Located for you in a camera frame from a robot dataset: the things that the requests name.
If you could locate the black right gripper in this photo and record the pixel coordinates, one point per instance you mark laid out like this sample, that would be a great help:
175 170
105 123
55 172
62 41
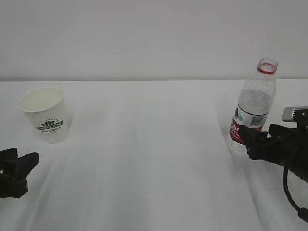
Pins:
272 146

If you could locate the white paper cup green logo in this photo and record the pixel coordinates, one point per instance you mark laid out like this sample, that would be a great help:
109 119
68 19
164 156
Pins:
45 110

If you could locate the clear water bottle red label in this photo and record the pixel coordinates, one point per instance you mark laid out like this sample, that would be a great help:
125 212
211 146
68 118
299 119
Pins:
254 103

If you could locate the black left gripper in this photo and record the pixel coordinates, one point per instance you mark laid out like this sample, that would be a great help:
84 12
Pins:
14 171

